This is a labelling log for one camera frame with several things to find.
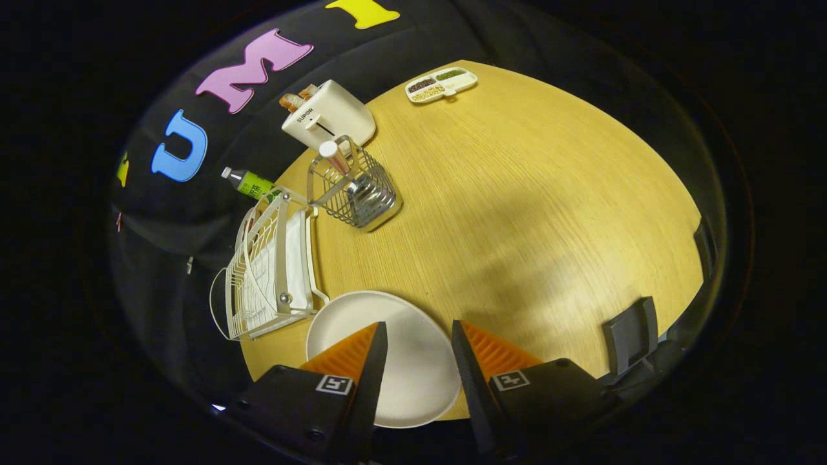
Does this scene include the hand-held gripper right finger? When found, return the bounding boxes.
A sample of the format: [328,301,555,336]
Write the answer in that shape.
[451,320,622,464]

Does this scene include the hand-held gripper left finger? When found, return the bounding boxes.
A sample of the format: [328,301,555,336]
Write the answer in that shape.
[222,321,389,465]

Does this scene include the white round plate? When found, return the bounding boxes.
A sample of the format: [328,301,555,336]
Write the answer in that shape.
[306,291,463,429]

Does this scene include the white dish rack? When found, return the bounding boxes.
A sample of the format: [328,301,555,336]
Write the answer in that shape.
[210,191,330,342]

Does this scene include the metal wire basket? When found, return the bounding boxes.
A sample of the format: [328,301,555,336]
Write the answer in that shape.
[307,134,404,233]

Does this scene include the metal spoon with pink handle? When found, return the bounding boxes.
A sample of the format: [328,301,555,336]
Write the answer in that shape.
[319,140,382,207]

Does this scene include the green label drink bottle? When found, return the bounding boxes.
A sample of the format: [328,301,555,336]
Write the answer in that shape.
[222,167,282,202]

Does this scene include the white toaster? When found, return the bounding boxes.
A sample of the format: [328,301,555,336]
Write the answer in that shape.
[282,79,377,156]

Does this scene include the white divided snack tray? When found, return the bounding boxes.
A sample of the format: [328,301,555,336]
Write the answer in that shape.
[405,67,479,105]

